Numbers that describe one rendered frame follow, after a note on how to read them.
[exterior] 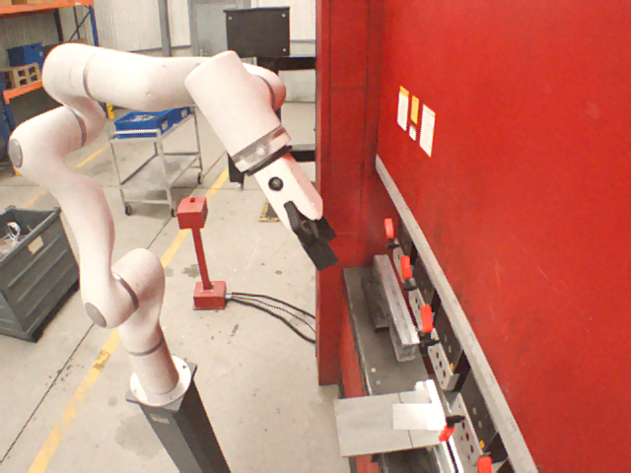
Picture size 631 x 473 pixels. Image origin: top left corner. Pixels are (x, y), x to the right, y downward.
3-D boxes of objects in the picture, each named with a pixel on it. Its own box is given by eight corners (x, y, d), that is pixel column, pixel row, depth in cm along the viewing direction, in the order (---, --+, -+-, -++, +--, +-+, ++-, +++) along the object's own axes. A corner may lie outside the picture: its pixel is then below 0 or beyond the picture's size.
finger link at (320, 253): (313, 227, 51) (339, 269, 53) (314, 219, 54) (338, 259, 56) (291, 239, 51) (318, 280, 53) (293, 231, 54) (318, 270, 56)
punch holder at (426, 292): (407, 298, 114) (416, 251, 105) (434, 296, 114) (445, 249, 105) (421, 335, 101) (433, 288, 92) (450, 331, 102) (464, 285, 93)
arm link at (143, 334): (113, 346, 94) (83, 276, 81) (153, 304, 109) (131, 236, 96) (146, 362, 91) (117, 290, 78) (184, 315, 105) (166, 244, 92)
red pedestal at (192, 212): (195, 292, 292) (175, 193, 246) (228, 291, 293) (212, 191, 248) (191, 309, 275) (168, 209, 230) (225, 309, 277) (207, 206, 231)
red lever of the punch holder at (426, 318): (420, 305, 90) (424, 347, 87) (436, 304, 90) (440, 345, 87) (418, 306, 92) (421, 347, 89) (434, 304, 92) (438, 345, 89)
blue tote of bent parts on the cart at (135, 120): (133, 127, 381) (131, 111, 371) (174, 125, 376) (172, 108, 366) (115, 139, 351) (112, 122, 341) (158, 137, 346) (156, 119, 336)
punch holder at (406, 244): (392, 257, 130) (397, 214, 121) (416, 256, 131) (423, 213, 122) (403, 287, 118) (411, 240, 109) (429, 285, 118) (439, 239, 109)
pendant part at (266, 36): (245, 165, 215) (236, 8, 168) (290, 162, 216) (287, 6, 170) (237, 210, 172) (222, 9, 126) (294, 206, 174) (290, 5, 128)
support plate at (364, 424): (333, 401, 104) (333, 399, 104) (423, 391, 106) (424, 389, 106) (341, 457, 89) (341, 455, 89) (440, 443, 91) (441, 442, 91)
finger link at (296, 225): (287, 206, 48) (311, 242, 50) (290, 187, 56) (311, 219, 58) (278, 211, 49) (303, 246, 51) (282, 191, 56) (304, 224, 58)
